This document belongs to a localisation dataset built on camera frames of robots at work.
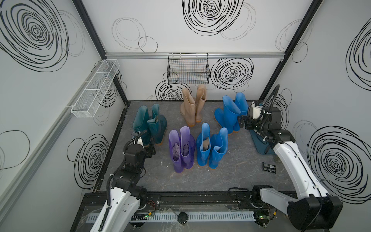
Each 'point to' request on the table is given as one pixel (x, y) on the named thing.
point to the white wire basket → (85, 106)
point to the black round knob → (182, 217)
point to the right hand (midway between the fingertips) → (247, 116)
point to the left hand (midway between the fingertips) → (144, 142)
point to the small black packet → (269, 167)
